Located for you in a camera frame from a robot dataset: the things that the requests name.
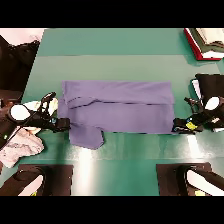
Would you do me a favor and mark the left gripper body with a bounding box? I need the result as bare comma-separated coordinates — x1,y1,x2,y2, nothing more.
49,117,72,133

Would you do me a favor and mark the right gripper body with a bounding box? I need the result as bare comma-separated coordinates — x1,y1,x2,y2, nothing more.
171,116,197,135

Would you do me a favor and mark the purple T-shirt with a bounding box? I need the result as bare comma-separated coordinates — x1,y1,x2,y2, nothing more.
56,79,176,151

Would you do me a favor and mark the cream garment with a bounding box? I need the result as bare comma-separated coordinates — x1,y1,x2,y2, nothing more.
22,97,60,135

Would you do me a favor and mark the white garment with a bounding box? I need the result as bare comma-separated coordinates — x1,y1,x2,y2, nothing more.
191,78,224,134
194,28,224,46

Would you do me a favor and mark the pale pink garment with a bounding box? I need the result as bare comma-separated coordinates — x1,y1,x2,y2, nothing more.
0,127,45,169

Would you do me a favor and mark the red garment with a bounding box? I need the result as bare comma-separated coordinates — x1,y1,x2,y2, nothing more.
182,28,224,62

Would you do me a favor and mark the dark green garment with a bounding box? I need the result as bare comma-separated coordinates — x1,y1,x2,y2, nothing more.
187,28,224,55

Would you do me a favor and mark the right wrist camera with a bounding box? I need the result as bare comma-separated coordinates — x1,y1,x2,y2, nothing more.
183,96,203,116

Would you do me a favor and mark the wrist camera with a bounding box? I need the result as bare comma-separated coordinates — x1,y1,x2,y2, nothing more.
183,96,203,116
39,91,58,115

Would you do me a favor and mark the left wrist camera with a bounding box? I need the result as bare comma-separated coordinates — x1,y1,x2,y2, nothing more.
39,91,58,115

